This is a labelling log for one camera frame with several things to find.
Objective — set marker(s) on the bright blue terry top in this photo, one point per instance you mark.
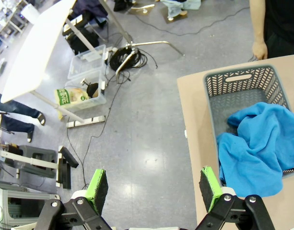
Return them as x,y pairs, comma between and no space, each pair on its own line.
257,148

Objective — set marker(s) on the person's right forearm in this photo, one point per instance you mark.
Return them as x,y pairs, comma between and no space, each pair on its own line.
257,21

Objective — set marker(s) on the grey plastic stool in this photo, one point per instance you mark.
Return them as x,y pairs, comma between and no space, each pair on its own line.
41,153

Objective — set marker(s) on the dark purple cloth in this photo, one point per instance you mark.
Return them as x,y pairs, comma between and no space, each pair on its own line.
94,9

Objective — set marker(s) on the black bag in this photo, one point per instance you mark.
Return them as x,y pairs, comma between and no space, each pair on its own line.
82,40

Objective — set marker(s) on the white rectangular table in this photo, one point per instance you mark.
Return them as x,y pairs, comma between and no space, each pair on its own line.
34,48

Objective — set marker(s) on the grey woven-pattern plastic basket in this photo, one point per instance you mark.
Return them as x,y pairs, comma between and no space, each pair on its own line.
233,100

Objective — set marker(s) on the light blue jeans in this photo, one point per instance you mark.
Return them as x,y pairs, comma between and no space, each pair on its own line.
180,6

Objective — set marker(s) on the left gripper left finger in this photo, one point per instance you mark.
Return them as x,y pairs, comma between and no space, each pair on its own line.
94,191

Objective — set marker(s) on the grey plastic rack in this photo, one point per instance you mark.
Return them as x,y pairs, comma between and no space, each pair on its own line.
17,196

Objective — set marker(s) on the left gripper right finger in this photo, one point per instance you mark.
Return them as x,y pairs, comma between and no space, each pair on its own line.
212,191

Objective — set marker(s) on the metal mannequin base plate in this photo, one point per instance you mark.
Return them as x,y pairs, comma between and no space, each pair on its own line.
143,7

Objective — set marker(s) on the green and white snack bag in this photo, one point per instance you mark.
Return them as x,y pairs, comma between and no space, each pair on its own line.
67,95

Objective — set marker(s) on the black flat stand base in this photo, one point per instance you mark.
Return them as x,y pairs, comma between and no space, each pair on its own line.
65,172

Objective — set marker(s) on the person's right hand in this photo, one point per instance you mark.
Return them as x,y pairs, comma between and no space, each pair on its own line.
260,50

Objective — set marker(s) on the black fuzzy boot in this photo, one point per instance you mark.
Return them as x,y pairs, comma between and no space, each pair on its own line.
121,4

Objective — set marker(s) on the person in black t-shirt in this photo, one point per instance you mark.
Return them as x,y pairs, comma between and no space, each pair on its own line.
283,24

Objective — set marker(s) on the bystander in dark jeans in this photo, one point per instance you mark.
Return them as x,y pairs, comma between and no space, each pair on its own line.
15,110

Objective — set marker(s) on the silver light stand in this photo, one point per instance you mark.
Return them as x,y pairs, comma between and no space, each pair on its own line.
120,27

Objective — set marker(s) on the clear plastic storage bin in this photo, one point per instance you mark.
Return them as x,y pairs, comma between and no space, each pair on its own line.
98,101
72,72

